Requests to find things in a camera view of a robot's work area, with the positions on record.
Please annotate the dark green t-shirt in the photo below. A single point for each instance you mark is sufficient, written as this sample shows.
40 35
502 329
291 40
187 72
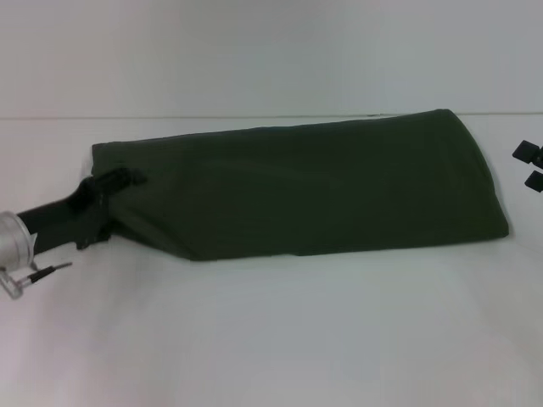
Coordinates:
305 186

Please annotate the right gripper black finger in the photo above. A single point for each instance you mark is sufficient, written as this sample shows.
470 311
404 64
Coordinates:
535 181
527 152

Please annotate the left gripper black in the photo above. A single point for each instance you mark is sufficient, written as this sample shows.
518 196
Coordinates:
63 216

